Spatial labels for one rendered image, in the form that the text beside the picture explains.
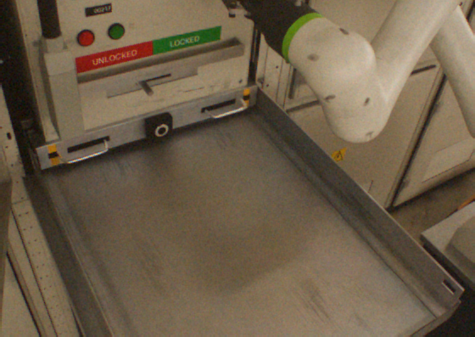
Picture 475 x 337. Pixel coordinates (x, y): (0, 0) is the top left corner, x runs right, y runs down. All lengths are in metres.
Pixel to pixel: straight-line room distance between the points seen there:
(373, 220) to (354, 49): 0.43
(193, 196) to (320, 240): 0.27
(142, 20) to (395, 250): 0.67
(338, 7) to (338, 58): 0.57
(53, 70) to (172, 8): 0.29
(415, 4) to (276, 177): 0.46
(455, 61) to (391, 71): 0.37
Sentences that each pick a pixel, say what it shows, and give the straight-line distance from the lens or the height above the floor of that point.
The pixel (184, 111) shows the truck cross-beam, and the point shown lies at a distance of 1.17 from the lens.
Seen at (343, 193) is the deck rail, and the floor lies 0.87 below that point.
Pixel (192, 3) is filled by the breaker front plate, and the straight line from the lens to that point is 1.05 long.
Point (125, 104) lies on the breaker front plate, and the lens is 1.10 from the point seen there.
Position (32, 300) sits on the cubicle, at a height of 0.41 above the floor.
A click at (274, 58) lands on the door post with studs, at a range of 1.26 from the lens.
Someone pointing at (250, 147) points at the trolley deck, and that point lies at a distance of 1.18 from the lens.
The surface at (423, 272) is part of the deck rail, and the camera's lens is 1.00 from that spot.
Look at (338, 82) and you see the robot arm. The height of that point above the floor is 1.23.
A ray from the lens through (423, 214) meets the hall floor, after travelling 2.40.
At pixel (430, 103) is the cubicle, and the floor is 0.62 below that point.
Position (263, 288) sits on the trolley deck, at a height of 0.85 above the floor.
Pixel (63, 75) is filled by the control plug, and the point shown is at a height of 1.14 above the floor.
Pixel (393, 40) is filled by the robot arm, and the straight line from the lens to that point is 0.90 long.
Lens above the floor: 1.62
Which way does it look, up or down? 43 degrees down
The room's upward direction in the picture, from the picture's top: 7 degrees clockwise
